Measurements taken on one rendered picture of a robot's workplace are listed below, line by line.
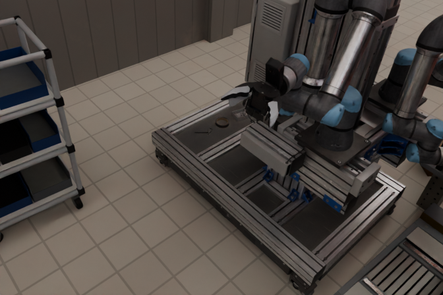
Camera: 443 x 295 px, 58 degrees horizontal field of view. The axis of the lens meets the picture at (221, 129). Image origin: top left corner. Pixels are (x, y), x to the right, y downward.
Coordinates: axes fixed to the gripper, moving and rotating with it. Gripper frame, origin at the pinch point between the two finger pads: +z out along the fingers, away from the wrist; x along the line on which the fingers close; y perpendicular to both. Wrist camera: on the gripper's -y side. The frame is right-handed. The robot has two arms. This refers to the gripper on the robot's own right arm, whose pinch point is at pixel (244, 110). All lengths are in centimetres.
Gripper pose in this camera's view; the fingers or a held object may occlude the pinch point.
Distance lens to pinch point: 103.1
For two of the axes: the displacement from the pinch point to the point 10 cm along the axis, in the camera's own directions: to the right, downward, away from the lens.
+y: -1.7, 7.0, 6.9
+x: -8.2, -4.9, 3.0
